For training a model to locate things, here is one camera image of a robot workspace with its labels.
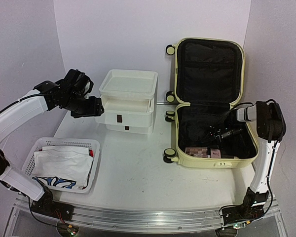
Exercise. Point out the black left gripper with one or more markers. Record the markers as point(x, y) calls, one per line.
point(94, 109)

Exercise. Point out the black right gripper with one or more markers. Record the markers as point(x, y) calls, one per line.
point(216, 134)

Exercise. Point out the small pink cosmetic box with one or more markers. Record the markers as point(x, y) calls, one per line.
point(215, 153)

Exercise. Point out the brown eyeshadow palette box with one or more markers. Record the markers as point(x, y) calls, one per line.
point(199, 152)

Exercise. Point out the red printed t-shirt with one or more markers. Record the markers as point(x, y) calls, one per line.
point(90, 153)

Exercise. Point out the white three-drawer storage cabinet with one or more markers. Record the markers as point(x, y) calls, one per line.
point(129, 100)

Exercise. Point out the white blue-print t-shirt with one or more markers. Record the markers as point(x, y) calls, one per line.
point(65, 167)

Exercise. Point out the pale yellow hard-shell suitcase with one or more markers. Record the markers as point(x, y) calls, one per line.
point(209, 81)

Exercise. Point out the white perforated plastic basket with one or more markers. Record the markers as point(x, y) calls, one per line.
point(94, 145)

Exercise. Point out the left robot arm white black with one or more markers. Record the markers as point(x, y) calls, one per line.
point(71, 93)

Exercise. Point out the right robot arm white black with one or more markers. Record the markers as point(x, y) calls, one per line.
point(270, 127)

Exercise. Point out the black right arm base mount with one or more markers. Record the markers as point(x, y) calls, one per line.
point(252, 208)

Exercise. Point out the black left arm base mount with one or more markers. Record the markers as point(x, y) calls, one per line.
point(47, 206)

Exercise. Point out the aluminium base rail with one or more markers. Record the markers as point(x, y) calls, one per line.
point(86, 214)

